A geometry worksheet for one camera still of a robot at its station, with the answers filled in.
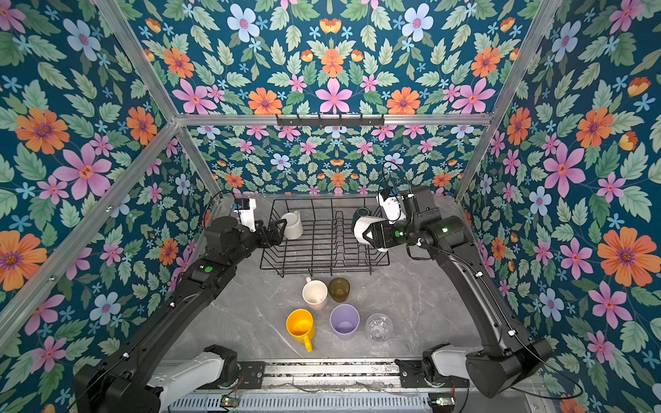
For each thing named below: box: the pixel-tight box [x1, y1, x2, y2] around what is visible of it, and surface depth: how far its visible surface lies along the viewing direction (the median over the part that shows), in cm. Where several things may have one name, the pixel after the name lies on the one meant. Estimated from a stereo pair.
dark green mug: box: [352, 206, 371, 222], surface depth 99 cm
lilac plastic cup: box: [328, 302, 361, 341], surface depth 76 cm
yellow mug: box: [285, 308, 316, 353], surface depth 78 cm
